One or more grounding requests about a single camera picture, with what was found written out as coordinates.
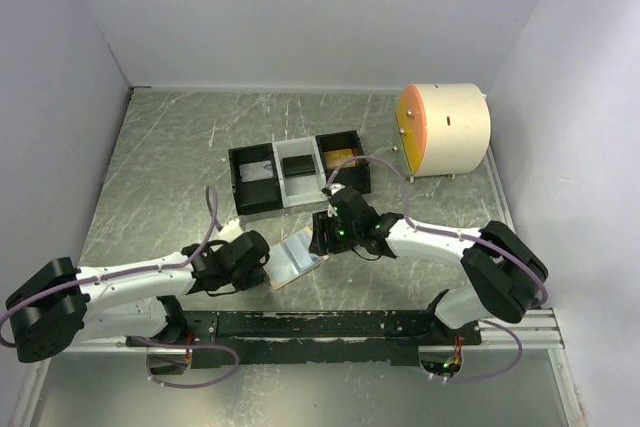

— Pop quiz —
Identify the cream drum with orange face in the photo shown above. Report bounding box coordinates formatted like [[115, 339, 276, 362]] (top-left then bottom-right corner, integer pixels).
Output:
[[395, 83, 491, 179]]

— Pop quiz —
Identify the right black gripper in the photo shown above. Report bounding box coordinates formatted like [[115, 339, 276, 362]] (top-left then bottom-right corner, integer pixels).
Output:
[[309, 209, 361, 257]]

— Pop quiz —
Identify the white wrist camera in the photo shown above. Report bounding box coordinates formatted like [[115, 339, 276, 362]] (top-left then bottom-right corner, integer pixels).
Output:
[[321, 183, 345, 202], [215, 217, 246, 243]]

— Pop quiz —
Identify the black card in tray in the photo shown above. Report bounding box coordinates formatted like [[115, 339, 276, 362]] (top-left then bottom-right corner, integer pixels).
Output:
[[281, 154, 315, 178]]

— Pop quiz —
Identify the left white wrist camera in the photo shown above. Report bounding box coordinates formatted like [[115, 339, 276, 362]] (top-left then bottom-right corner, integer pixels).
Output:
[[215, 217, 246, 243]]

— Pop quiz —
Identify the tan leather card holder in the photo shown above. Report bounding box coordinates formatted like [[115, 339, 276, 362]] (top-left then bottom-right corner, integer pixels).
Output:
[[264, 227, 329, 290]]

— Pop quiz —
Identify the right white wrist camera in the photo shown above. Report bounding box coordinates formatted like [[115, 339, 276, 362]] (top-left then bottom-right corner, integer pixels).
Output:
[[321, 183, 345, 202]]

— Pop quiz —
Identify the three-compartment black white tray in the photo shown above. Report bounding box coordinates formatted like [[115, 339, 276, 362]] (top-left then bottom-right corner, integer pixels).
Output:
[[228, 130, 371, 216]]

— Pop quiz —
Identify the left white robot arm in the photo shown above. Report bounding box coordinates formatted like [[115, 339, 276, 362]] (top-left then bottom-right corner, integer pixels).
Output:
[[6, 230, 270, 363]]

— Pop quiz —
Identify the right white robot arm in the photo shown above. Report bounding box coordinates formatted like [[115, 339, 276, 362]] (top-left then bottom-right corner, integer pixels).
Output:
[[309, 184, 549, 345]]

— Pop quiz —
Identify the gold card in tray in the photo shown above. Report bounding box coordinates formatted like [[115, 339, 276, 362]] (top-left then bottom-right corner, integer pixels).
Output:
[[324, 148, 358, 170]]

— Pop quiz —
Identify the silver card in tray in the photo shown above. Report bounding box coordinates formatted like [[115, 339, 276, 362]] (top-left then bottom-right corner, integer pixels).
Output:
[[239, 160, 274, 183]]

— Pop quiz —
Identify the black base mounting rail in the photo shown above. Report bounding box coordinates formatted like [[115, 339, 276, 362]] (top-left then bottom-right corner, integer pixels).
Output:
[[153, 310, 481, 369]]

